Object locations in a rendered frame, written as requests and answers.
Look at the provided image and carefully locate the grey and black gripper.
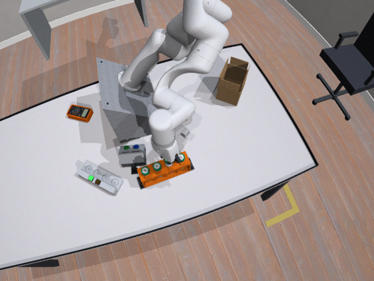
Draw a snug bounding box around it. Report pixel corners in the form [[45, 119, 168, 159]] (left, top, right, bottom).
[[151, 136, 181, 164]]

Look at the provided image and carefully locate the orange handheld multimeter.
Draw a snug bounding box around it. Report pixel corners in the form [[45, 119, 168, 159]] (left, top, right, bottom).
[[67, 105, 93, 123]]

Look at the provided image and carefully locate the brown cardboard box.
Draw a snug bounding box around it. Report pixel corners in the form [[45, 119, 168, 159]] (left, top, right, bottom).
[[216, 56, 249, 106]]

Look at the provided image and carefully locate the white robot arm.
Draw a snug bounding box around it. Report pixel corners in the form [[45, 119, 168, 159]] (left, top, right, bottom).
[[117, 0, 232, 148]]

